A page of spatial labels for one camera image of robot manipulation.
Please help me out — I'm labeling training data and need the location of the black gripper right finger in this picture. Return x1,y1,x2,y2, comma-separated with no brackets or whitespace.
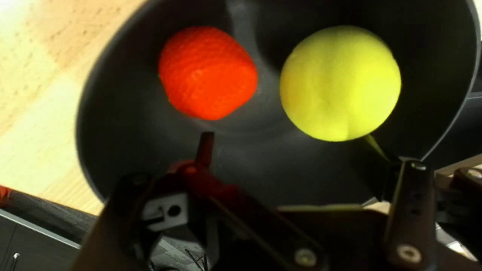
383,156,437,271

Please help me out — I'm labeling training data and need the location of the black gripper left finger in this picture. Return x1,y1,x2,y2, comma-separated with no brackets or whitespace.
69,131,323,271

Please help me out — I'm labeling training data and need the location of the yellow plastic lemon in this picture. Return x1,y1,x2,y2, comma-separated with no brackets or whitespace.
279,25,404,143

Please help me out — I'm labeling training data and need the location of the red plastic tomato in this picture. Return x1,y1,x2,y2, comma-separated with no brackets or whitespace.
157,25,261,122

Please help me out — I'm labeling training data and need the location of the black plastic bowl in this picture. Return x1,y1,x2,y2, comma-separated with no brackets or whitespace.
74,0,482,205

